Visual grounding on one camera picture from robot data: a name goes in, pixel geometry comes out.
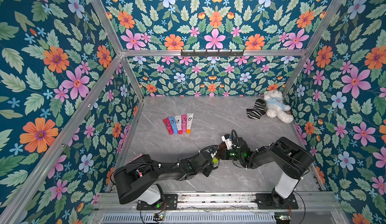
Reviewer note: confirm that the white teddy bear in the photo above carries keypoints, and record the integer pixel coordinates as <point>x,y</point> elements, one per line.
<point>276,108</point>

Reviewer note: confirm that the white tube red cap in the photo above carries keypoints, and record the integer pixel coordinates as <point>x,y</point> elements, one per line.
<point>178,120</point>

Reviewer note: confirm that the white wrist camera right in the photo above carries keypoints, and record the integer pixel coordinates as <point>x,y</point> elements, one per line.
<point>227,139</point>

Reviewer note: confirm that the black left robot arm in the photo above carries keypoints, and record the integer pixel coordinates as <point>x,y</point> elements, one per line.
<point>134,178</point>

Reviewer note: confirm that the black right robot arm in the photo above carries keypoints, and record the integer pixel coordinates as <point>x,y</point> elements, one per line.
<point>292,159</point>

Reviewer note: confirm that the pink Curaprox toothpaste tube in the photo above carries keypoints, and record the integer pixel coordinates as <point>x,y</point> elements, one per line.
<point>184,122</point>

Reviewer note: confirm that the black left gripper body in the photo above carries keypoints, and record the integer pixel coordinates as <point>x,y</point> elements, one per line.
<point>206,170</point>

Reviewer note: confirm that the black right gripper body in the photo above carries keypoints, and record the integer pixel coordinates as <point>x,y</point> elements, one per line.
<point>226,151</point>

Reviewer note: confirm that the white tube orange cap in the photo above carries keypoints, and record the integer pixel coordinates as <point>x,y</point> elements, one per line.
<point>189,122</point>

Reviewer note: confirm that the black hook rail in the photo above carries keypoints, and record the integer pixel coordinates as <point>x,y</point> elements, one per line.
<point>211,53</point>

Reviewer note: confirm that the red Curaprox toothpaste tube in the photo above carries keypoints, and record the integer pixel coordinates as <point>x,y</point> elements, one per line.
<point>167,124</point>

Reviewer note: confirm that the brown cloth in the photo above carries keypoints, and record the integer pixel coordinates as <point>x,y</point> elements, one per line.
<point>223,152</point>

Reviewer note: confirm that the striped black white sock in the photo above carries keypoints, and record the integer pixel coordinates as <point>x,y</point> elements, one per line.
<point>258,111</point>

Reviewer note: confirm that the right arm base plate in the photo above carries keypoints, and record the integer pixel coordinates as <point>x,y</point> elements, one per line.
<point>269,201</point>

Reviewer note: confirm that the blue toothpaste tube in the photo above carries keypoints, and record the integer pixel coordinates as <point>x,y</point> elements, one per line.
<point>173,125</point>

